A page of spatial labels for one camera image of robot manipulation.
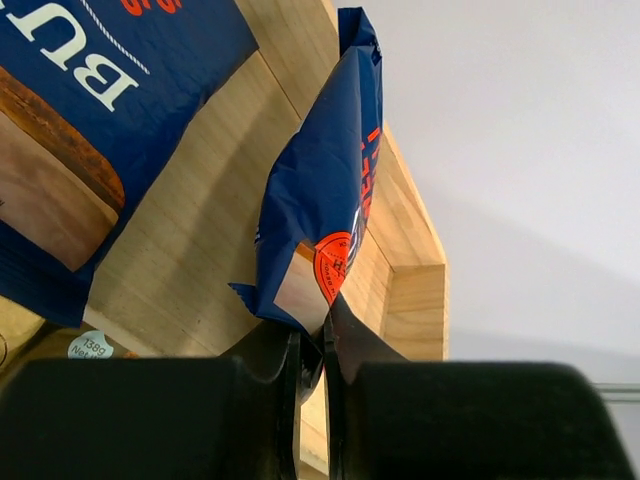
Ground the wooden two-tier shelf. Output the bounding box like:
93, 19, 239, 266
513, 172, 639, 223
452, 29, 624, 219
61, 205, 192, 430
0, 0, 450, 480

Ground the blue Burts bag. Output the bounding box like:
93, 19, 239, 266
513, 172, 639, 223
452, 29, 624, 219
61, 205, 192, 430
231, 7, 383, 335
1, 0, 257, 327

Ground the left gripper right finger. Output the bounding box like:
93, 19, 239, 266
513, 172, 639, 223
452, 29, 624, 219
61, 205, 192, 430
323, 298, 634, 479

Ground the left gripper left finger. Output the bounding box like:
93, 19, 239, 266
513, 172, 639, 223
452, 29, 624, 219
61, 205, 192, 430
1, 322, 322, 479

